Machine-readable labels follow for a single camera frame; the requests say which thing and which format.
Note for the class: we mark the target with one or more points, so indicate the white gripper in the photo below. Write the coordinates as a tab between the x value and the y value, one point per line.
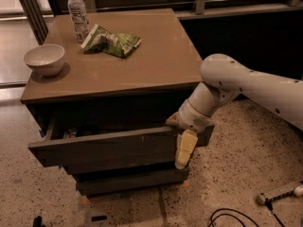
193	118

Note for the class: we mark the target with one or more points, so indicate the grey top drawer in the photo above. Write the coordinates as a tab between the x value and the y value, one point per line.
108	151

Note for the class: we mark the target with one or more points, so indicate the grey drawer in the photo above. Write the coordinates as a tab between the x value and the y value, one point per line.
108	151
133	181

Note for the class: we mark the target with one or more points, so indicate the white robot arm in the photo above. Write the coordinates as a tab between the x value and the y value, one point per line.
223	79

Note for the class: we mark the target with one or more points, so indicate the brown drawer cabinet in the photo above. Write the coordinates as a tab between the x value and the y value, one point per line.
98	93

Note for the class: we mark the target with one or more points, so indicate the grey bottom drawer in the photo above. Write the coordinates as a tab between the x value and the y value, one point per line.
133	181

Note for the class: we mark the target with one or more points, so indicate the green snack bag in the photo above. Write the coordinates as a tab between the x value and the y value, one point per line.
120	45

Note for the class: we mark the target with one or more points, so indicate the black tape piece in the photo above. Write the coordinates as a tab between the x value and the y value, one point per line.
98	218

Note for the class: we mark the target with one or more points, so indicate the white power strip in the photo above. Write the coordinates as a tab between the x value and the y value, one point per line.
286	190

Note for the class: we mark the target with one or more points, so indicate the clear plastic water bottle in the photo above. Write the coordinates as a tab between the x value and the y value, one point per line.
78	15

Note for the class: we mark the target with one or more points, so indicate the white ceramic bowl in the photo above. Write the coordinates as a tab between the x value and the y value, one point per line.
45	60

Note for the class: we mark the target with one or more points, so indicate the black object on floor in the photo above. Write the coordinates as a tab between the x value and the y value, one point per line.
37	222

